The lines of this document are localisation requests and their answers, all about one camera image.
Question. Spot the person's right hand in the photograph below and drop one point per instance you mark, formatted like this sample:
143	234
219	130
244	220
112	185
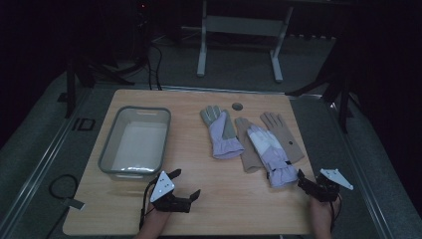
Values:
321	210

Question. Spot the round grey table grommet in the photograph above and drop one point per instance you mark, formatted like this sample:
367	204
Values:
237	106

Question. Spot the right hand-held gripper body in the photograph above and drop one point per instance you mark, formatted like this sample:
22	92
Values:
326	189

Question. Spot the purple white ski glove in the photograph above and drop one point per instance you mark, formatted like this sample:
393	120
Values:
270	149
221	141

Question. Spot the beige knit glove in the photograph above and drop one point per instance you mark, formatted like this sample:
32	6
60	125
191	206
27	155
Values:
285	136
249	159

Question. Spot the grey plastic bin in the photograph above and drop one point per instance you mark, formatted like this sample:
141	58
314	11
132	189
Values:
114	139

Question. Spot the grey tape strip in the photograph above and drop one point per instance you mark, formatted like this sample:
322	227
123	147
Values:
73	203

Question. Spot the dark equipment with red light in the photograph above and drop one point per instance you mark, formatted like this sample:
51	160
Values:
142	13

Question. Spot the person's left hand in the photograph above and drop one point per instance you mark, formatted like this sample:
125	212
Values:
156	215

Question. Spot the white metal desk frame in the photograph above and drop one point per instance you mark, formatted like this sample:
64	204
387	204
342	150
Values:
244	26

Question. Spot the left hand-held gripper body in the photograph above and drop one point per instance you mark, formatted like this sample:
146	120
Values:
162	187

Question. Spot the black tripod stand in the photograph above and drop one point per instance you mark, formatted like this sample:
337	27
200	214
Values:
343	99
71	86

